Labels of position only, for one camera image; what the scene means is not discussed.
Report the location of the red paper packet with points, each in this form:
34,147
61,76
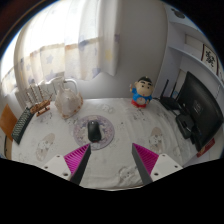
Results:
206,147

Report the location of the black router with antennas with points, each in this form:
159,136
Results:
169,102

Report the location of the black computer mouse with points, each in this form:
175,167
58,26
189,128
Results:
94,131

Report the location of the white lace handbag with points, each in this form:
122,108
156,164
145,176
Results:
68,101

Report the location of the white printed tablecloth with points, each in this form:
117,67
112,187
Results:
133,126

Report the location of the orange wooden chair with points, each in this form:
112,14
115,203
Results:
6,121

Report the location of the wooden model sailing ship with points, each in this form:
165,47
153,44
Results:
40,106

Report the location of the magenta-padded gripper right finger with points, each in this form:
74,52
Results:
146,159

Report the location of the cartoon boy figurine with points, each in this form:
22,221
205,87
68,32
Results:
142,93

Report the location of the white wall shelf unit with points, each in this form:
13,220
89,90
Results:
186,50

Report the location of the round purple printed mouse pad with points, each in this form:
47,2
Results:
107,131

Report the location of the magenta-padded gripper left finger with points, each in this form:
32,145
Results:
76,159

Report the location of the black keyboard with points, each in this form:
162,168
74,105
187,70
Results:
22,125

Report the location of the black device box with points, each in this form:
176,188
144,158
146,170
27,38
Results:
185,126

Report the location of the black monitor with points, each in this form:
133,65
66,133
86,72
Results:
201,106

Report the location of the white star-print curtain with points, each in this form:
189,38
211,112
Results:
73,40

